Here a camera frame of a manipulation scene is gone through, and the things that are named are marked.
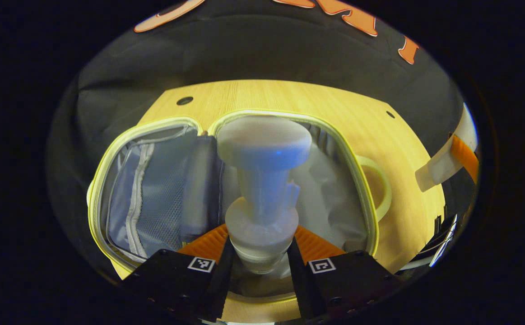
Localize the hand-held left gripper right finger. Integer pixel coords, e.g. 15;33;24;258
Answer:
287;225;404;322

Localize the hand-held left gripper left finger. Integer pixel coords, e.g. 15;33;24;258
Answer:
119;223;235;322

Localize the cream yellow-trimmed small suitcase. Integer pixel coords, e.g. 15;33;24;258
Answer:
86;109;393;312

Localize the white pump bottle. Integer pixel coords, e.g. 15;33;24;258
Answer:
216;115;312;275

